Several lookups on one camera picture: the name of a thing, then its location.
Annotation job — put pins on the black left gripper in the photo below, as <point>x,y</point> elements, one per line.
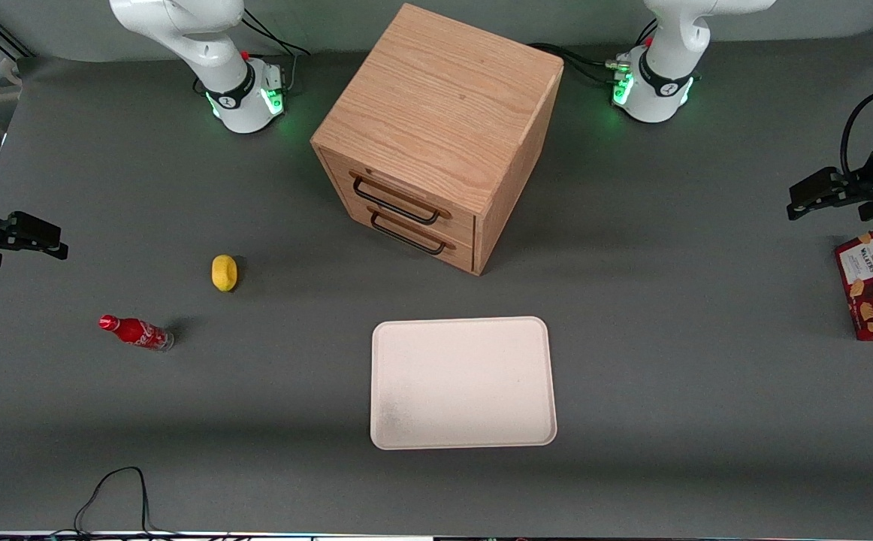
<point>864,186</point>

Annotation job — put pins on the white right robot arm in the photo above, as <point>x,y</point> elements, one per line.
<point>237,83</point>

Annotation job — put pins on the cream plastic tray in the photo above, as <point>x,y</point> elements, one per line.
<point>463,383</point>

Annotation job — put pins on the red cola bottle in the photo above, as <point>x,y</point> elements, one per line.
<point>136,332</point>

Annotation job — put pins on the yellow lemon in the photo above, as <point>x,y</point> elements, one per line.
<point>224,273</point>

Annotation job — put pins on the wooden drawer front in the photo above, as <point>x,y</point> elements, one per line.
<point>339,169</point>
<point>463,255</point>

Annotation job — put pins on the wooden drawer cabinet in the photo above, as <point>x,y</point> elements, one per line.
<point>436,98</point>

